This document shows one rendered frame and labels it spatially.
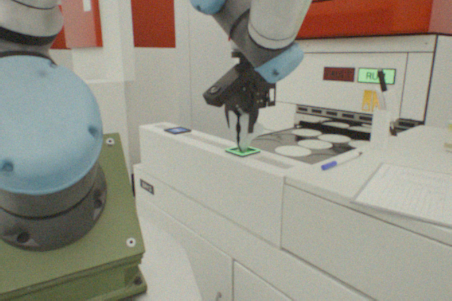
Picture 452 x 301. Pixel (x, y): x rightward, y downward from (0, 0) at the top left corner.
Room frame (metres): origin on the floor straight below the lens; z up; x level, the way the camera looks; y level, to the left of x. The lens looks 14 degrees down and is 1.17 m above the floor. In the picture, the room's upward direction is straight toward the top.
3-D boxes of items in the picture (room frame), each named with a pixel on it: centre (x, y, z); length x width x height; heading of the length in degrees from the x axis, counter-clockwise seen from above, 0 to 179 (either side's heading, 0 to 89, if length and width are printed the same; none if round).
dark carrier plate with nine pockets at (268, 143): (0.97, -0.27, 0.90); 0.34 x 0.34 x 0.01; 41
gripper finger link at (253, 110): (0.66, -0.04, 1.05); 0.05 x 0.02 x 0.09; 41
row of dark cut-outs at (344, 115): (1.12, -0.42, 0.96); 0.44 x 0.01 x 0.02; 41
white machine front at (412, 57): (1.26, -0.31, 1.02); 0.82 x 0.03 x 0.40; 41
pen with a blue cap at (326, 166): (0.60, -0.23, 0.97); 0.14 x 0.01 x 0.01; 131
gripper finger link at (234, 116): (0.70, -0.04, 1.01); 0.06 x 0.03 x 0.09; 131
